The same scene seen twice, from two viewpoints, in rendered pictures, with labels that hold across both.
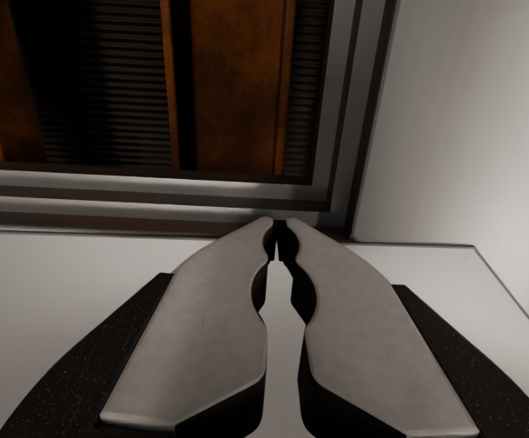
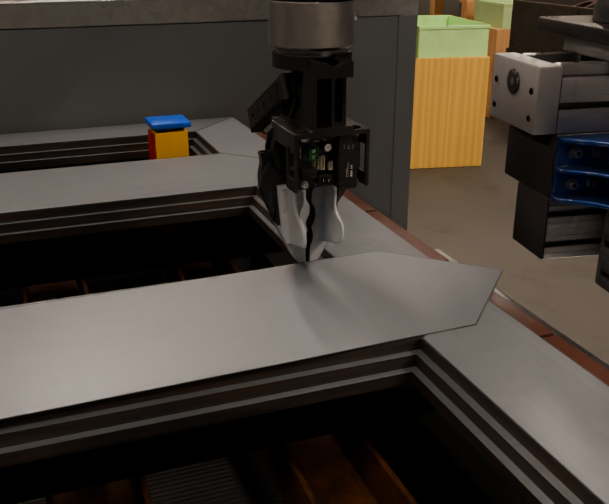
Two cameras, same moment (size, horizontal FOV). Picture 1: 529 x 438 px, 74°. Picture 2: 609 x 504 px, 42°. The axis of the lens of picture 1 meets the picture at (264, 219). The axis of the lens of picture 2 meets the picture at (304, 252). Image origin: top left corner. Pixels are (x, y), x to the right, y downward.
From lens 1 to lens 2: 82 cm
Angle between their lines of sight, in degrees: 95
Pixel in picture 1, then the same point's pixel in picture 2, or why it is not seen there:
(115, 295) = (252, 283)
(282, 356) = (340, 285)
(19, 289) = (209, 290)
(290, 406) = (364, 299)
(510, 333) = (426, 261)
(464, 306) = (396, 260)
